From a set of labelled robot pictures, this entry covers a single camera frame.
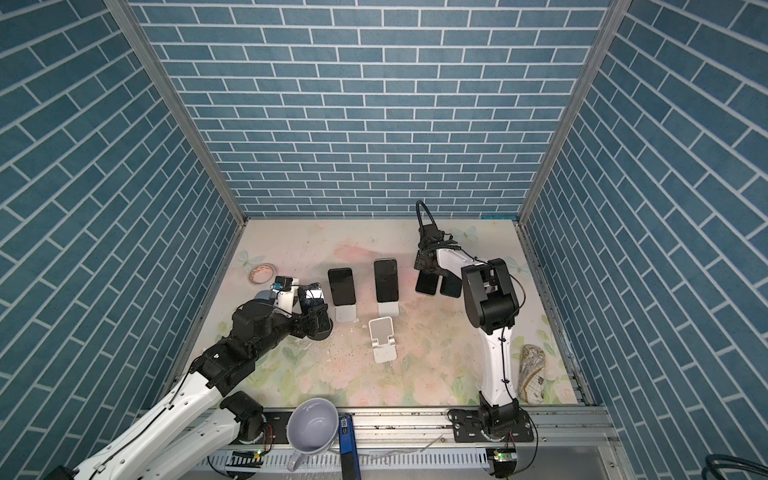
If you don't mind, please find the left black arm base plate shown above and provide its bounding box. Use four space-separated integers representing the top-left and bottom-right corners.
236 410 292 446

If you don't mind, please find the white slotted cable duct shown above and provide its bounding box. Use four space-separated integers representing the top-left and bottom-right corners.
200 448 489 473

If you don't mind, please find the roll of tape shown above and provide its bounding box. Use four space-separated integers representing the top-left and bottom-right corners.
248 263 276 285

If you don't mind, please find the white phone stand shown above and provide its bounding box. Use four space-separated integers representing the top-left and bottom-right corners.
368 316 397 364
334 305 358 323
377 301 400 318

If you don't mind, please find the blue handheld tool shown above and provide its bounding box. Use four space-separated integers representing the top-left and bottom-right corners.
338 413 362 480

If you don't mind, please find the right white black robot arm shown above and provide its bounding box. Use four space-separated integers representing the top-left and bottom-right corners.
414 223 521 438

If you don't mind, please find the white ceramic mug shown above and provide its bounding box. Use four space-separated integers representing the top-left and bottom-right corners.
286 397 339 472

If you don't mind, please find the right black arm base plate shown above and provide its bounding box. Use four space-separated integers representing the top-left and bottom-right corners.
446 408 536 444

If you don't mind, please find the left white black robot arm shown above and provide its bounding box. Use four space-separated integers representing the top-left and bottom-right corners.
47 284 333 479

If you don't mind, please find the phone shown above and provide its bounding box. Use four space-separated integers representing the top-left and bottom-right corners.
374 258 399 303
415 271 440 296
327 267 356 307
440 274 462 298

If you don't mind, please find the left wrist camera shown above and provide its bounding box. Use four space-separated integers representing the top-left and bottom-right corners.
270 276 299 315

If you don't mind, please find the aluminium front rail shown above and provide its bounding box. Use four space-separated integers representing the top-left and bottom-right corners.
339 405 619 448

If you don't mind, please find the round black phone stand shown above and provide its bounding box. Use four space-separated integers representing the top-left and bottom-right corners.
304 317 333 341

